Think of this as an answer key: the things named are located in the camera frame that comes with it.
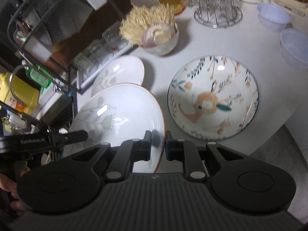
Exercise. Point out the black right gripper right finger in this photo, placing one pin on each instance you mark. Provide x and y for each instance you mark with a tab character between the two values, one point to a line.
189	154

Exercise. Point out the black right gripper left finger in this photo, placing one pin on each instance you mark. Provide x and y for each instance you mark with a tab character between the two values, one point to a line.
124	156

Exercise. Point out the white leaf-pattern plate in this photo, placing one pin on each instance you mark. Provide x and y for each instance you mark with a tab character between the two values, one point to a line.
124	69
118	113

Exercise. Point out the person's left hand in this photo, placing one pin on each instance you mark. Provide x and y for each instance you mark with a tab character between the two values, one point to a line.
10	187

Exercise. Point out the floral patterned ceramic bowl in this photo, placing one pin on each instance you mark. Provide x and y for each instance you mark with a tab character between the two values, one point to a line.
213	97

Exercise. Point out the yellow detergent bottle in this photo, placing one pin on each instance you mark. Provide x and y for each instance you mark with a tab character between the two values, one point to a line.
22	90

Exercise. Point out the chrome faucet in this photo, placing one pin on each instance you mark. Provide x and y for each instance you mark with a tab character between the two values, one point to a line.
56	84

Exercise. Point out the green dish soap bottle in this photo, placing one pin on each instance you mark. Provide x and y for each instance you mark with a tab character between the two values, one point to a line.
41	77

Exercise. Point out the white drip tray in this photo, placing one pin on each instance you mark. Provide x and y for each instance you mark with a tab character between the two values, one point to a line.
83	82

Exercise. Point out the clear drinking glass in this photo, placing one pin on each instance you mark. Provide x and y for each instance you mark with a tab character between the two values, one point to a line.
85	64
98	50

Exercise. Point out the clear drinking glass middle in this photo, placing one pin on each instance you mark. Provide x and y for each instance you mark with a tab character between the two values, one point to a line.
98	50

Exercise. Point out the clear glass red print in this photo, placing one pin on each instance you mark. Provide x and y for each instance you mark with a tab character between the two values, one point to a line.
113	39

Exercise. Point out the small bowl with vegetables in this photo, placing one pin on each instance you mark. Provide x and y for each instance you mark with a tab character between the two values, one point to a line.
166	48

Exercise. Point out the cut purple onion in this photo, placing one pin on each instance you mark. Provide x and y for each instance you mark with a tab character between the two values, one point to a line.
157	35

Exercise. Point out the black metal dish rack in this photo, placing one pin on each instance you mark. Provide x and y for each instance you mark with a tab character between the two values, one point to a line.
35	26

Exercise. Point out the brown wooden cutting board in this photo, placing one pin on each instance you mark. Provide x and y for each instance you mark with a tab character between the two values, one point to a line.
98	22

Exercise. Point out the white plastic bowl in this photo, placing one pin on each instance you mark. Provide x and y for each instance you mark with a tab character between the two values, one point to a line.
294	48

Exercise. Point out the pale blue plastic bowl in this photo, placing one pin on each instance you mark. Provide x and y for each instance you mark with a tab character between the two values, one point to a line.
273	17

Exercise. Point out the wire glass holder rack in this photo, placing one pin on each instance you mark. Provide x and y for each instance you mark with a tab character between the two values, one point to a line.
218	13

